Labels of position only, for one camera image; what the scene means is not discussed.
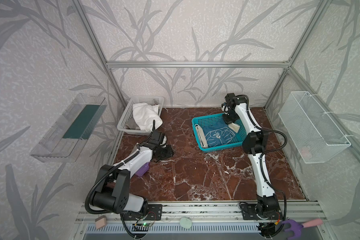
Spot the blue beige Doraemon towel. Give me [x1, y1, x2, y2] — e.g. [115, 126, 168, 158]
[195, 120, 240, 149]

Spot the teal plastic basket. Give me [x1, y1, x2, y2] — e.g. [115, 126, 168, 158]
[191, 112, 253, 152]

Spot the purple pink fork tool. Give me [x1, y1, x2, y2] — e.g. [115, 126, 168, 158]
[282, 219, 324, 240]

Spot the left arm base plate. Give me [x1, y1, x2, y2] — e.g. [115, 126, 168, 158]
[123, 204, 163, 221]

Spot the white wire mesh basket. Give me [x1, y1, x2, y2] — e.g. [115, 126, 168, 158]
[279, 91, 351, 164]

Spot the aluminium rail frame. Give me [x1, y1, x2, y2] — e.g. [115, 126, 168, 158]
[69, 201, 336, 240]

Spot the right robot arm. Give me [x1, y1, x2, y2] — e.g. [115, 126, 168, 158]
[222, 93, 288, 218]

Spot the grey plastic basket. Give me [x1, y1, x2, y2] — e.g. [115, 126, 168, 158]
[117, 96, 165, 135]

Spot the beige sponge block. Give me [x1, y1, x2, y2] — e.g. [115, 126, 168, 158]
[95, 216, 107, 230]

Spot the white towel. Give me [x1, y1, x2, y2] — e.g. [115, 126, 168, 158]
[133, 103, 163, 132]

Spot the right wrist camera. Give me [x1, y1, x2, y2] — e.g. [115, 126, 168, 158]
[221, 93, 236, 113]

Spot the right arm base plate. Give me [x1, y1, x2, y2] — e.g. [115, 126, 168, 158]
[239, 202, 283, 222]

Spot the pale green round disc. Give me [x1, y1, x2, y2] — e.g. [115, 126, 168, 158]
[179, 217, 193, 230]

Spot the clear acrylic wall shelf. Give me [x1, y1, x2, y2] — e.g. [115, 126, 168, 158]
[30, 94, 107, 163]

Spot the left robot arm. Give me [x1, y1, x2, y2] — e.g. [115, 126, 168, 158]
[85, 130, 174, 217]

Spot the grey folded towel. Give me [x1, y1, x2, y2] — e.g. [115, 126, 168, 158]
[125, 118, 140, 130]

